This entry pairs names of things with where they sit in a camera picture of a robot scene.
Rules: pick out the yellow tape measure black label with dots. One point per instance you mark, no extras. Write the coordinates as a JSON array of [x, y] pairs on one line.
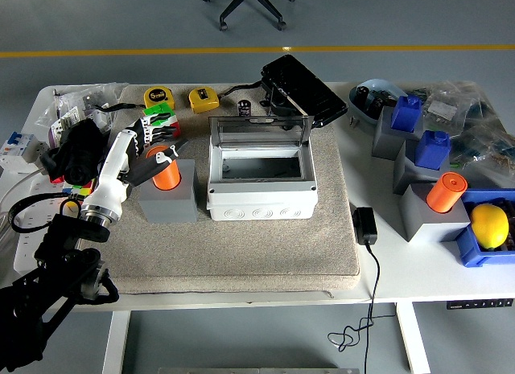
[[203, 99]]

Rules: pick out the blue plastic block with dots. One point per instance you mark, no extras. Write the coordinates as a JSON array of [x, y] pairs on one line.
[[406, 116], [432, 150]]

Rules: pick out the yellow lemon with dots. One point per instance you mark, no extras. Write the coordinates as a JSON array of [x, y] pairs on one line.
[[489, 225]]

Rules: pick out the black office chair base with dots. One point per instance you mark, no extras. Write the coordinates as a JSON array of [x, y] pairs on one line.
[[249, 4]]

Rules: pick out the green white red puzzle cube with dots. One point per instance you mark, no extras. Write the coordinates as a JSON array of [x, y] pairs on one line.
[[157, 108]]

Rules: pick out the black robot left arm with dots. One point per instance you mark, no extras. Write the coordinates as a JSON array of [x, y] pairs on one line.
[[60, 245]]

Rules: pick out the grey block holder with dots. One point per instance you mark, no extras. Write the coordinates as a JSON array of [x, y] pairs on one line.
[[426, 227], [384, 142], [404, 173]]

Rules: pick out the white table leg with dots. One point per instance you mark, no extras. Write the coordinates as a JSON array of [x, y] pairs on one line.
[[116, 342], [414, 342]]

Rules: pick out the black flat device case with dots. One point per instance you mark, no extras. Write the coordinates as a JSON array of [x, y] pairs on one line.
[[306, 88]]

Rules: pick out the light blue bowl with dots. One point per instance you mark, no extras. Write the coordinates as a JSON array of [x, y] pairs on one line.
[[362, 108]]

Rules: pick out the black folded cloth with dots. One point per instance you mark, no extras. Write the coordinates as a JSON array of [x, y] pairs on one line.
[[82, 149]]

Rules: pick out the multicolour puzzle cube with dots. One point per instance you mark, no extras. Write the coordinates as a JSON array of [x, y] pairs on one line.
[[80, 190]]

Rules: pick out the grey-brown mat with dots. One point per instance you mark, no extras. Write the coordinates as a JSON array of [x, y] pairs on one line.
[[241, 253]]

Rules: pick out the black table control panel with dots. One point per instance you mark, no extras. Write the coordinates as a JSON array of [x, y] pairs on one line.
[[479, 304]]

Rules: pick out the white junction box clear lid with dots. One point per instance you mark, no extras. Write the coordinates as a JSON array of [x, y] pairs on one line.
[[261, 199]]

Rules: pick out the black power adapter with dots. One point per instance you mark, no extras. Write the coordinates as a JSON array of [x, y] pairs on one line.
[[365, 225]]

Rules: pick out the clear bags of parts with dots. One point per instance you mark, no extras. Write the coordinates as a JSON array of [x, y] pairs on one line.
[[475, 124]]

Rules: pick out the small black capacitor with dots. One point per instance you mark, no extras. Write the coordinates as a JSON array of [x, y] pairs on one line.
[[244, 108]]

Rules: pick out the blue plastic bin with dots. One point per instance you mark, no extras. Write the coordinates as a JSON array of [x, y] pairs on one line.
[[468, 249]]

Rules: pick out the grey block with round hole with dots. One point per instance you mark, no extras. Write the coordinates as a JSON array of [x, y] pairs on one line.
[[169, 207]]

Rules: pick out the white circuit breaker blue switch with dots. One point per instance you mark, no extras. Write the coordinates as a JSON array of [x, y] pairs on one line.
[[16, 149]]

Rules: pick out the orange cylinder battery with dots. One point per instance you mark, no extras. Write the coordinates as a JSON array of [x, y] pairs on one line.
[[444, 193], [167, 177]]

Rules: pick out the yellow tape measure round print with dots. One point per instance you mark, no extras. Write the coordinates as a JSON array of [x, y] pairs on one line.
[[157, 95]]

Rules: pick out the clear bags with small parts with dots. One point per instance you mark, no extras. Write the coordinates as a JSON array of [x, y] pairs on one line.
[[76, 104]]

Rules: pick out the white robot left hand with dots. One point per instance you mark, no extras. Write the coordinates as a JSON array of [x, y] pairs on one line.
[[110, 177]]

